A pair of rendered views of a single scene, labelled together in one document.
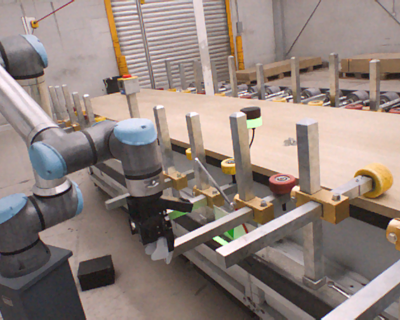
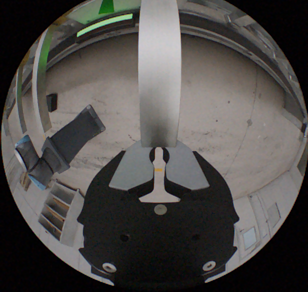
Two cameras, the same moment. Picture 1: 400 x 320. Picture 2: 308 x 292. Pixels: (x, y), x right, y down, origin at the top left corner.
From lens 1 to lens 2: 96 cm
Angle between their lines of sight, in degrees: 87
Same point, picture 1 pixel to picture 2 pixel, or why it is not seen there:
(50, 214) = (32, 159)
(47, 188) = (22, 167)
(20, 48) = not seen: outside the picture
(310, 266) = (245, 22)
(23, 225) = (41, 174)
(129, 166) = not seen: outside the picture
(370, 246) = not seen: outside the picture
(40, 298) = (69, 151)
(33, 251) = (50, 161)
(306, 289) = (234, 30)
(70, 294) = (65, 132)
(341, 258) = not seen: outside the picture
